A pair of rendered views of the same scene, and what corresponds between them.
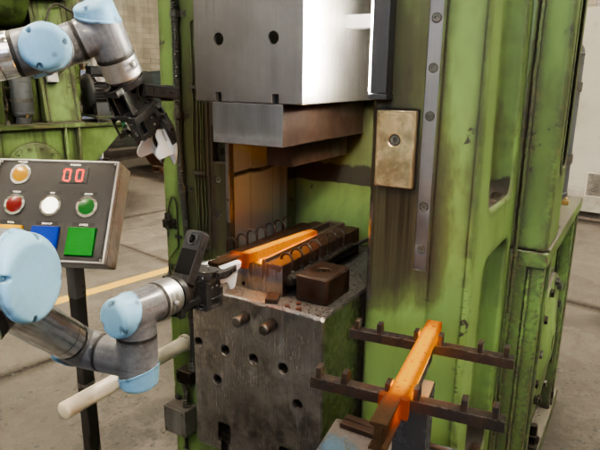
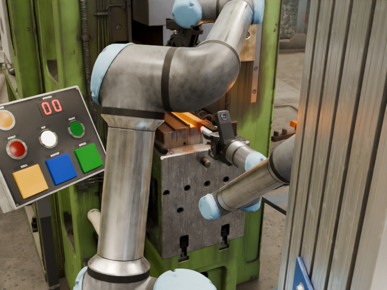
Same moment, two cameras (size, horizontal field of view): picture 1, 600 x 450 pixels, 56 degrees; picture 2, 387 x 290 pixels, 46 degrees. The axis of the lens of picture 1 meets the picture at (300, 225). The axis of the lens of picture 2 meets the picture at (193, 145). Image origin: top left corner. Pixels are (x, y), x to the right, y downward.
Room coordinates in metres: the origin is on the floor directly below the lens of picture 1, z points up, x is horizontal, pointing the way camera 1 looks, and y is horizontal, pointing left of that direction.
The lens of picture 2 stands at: (0.47, 1.46, 1.59)
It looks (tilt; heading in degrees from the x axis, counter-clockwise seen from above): 23 degrees down; 302
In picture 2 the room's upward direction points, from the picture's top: 1 degrees clockwise
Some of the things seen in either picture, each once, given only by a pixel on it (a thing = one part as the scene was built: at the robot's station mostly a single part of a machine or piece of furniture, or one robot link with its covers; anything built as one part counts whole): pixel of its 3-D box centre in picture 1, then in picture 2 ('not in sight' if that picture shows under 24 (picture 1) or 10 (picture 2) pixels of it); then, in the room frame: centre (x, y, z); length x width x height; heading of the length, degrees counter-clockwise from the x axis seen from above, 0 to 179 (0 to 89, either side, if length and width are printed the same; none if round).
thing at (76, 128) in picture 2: (86, 206); (76, 129); (1.45, 0.56, 1.09); 0.05 x 0.03 x 0.04; 59
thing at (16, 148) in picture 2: (14, 204); (16, 149); (1.47, 0.76, 1.09); 0.05 x 0.03 x 0.04; 59
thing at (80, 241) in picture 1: (80, 242); (88, 157); (1.40, 0.56, 1.01); 0.07 x 0.05 x 0.07; 84
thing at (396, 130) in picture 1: (395, 149); (245, 39); (1.27, -0.21, 1.27); 0.09 x 0.02 x 0.17; 59
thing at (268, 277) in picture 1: (293, 251); (166, 117); (1.50, 0.02, 0.96); 0.42 x 0.20 x 0.09; 149
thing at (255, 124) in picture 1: (294, 119); (165, 29); (1.50, 0.02, 1.32); 0.42 x 0.20 x 0.10; 149
